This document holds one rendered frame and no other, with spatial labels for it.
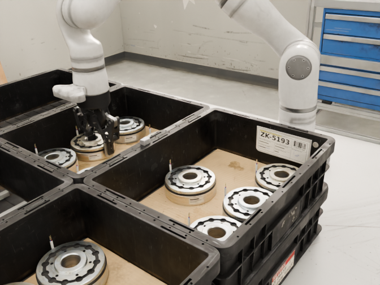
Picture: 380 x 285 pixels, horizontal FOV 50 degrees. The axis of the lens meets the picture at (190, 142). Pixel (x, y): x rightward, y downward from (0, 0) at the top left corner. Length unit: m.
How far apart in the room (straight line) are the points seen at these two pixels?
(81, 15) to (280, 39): 0.48
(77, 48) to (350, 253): 0.70
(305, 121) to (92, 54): 0.53
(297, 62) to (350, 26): 1.63
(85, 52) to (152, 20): 3.67
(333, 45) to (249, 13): 1.69
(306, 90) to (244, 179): 0.28
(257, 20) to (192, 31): 3.22
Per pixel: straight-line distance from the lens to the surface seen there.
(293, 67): 1.00
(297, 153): 0.89
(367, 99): 2.69
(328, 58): 2.64
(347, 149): 1.33
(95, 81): 0.90
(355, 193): 1.13
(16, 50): 4.10
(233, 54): 4.01
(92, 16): 0.86
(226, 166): 0.93
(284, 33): 1.05
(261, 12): 1.01
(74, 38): 0.91
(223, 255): 0.57
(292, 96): 1.03
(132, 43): 4.83
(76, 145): 1.01
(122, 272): 0.68
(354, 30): 2.61
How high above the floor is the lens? 1.30
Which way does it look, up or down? 27 degrees down
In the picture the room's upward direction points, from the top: 2 degrees counter-clockwise
